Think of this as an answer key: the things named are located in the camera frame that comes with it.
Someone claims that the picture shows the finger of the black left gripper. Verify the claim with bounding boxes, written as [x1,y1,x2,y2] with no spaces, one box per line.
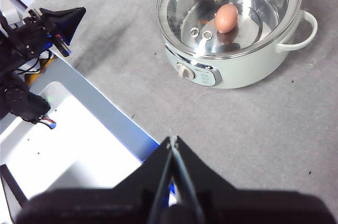
[39,6,87,34]
[53,8,87,46]

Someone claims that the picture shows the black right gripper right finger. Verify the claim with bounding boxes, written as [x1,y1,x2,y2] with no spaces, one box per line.
[173,135,336,224]

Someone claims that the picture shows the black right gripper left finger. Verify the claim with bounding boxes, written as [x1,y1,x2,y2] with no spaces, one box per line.
[15,135,175,224]

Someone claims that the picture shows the brown egg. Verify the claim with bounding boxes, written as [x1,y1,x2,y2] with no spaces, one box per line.
[214,3,239,34]

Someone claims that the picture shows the glass lid with green knob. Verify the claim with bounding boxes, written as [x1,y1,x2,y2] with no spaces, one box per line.
[155,0,304,57]

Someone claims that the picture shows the pale green electric pot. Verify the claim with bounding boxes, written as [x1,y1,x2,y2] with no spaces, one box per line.
[153,0,318,89]

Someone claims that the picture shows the pale grey camera box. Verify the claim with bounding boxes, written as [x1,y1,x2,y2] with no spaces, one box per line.
[1,7,21,24]

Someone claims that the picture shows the red and black wire bundle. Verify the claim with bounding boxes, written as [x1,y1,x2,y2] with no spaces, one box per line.
[39,116,57,130]

